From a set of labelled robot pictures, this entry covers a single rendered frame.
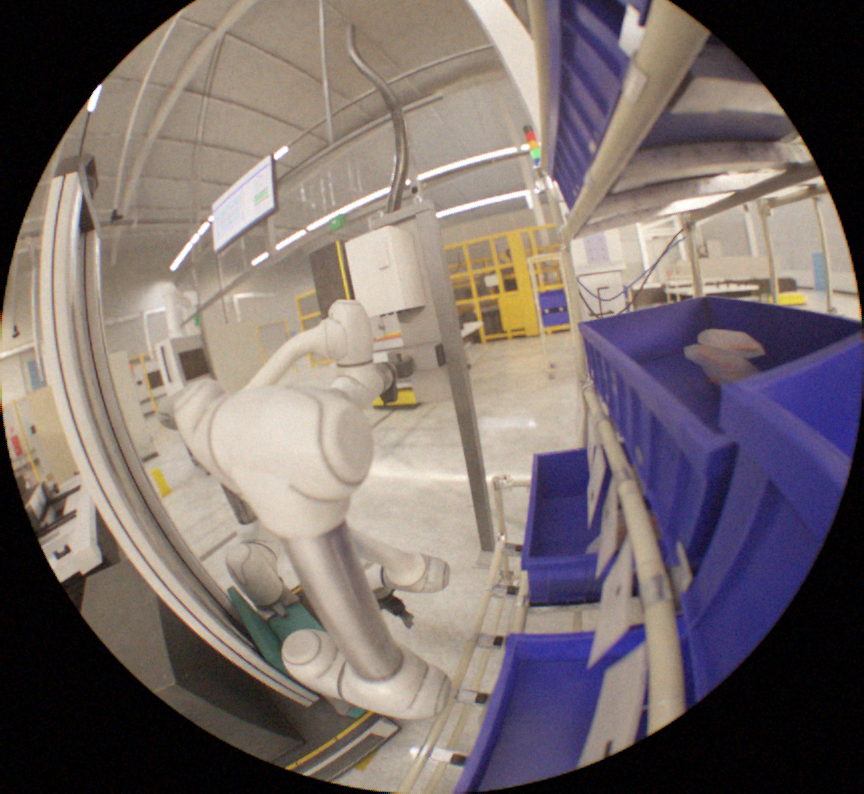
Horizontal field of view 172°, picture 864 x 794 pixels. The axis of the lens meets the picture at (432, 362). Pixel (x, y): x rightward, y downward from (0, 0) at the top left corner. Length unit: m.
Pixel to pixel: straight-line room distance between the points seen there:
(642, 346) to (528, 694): 0.81
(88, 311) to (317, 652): 0.92
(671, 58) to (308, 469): 0.39
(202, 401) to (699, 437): 0.51
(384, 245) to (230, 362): 6.32
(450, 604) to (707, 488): 1.40
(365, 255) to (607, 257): 1.26
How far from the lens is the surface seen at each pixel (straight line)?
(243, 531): 1.22
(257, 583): 1.13
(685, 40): 0.17
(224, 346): 7.03
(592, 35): 0.31
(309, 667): 0.76
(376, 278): 0.97
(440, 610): 1.54
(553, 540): 0.77
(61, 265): 0.63
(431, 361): 1.01
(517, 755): 0.58
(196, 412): 0.44
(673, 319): 0.86
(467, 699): 0.91
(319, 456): 0.28
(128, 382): 6.37
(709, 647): 0.26
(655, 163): 0.39
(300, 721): 1.16
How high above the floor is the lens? 1.32
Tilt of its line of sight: 11 degrees down
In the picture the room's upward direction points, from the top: 12 degrees counter-clockwise
